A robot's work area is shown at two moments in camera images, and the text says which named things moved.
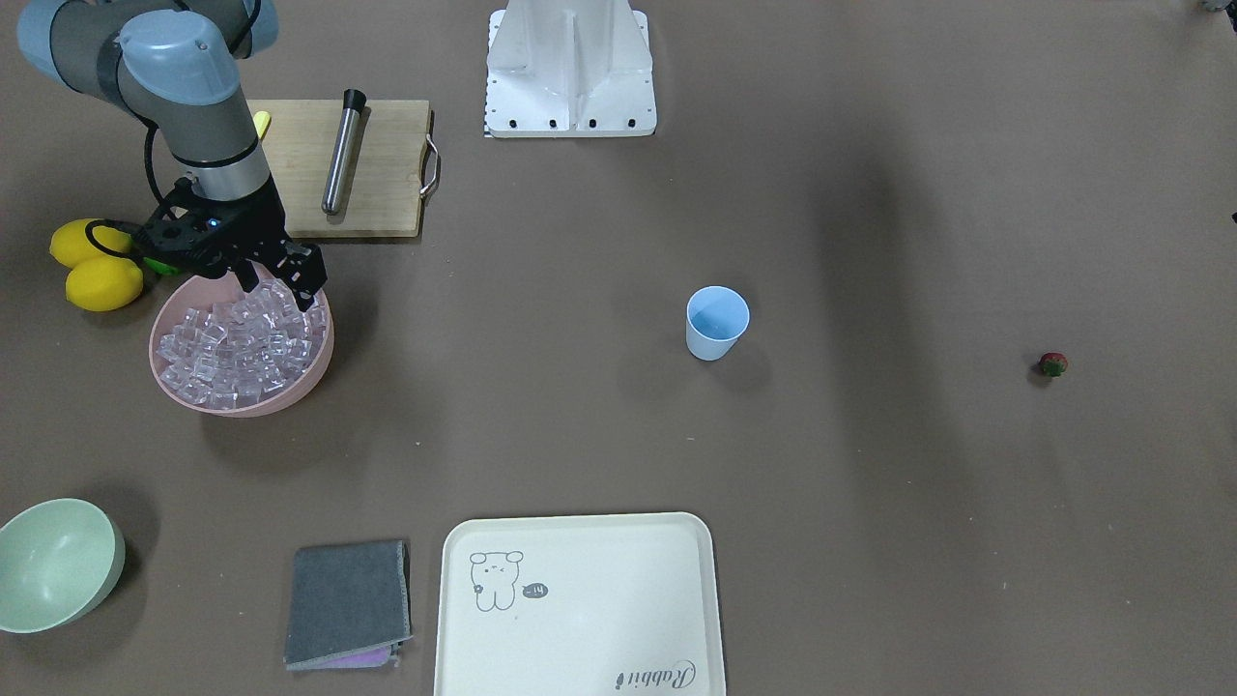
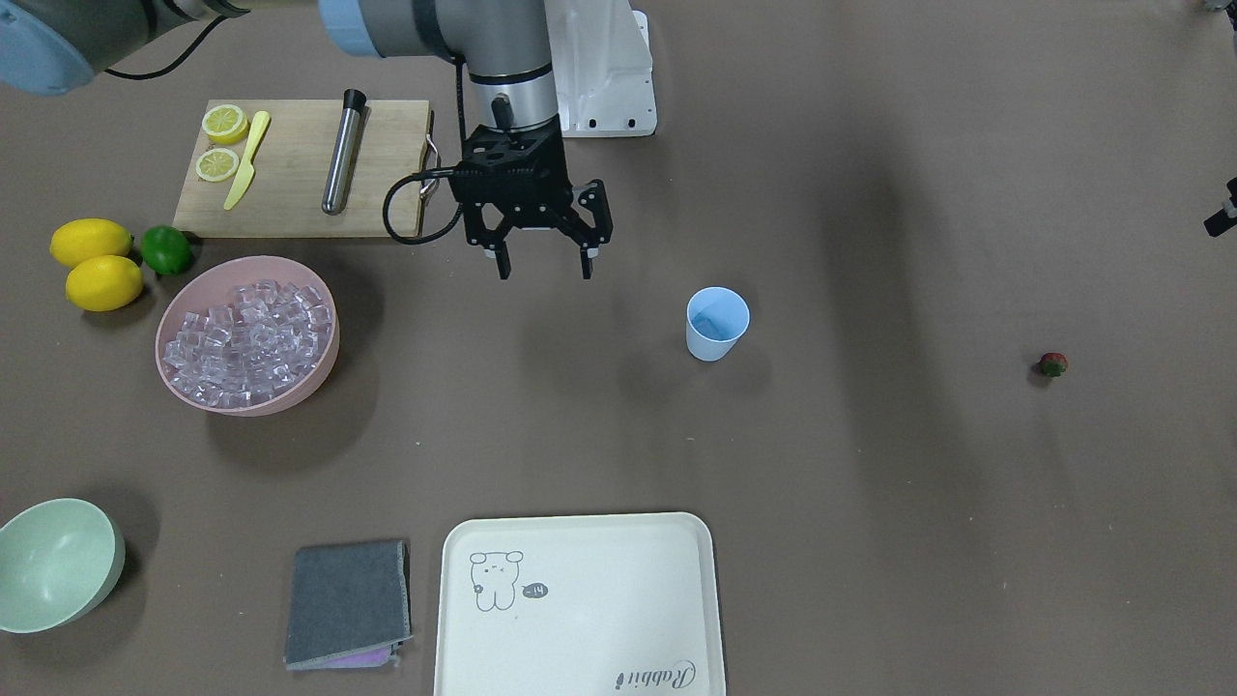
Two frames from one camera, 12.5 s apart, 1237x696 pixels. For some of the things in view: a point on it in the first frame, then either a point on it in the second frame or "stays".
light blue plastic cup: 716,319 stays
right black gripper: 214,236 -> 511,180
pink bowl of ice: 240,354 stays
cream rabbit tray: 580,605 stays
